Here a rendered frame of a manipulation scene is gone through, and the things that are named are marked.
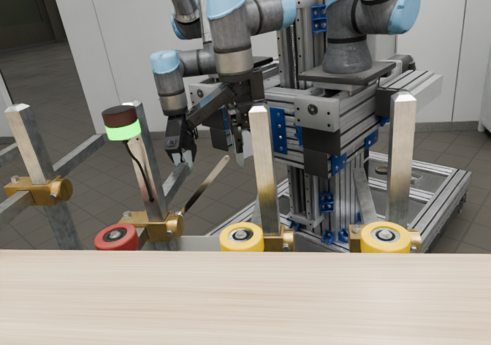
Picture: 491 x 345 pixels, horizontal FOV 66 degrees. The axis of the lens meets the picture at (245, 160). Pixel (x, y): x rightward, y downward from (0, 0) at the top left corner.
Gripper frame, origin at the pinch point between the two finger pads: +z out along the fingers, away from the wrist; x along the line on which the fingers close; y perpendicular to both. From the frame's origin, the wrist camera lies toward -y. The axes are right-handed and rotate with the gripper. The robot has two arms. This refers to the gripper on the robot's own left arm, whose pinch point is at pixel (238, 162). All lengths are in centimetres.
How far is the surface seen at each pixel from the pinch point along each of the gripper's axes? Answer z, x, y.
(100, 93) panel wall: 45, 312, -90
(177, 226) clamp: 10.2, -4.6, -15.9
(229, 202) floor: 96, 144, 6
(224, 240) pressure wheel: 5.1, -20.2, -6.8
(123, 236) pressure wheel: 5.2, -11.7, -25.6
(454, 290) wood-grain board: 5.9, -41.5, 22.4
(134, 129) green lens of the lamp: -14.5, -8.1, -18.9
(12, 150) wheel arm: 0, 37, -61
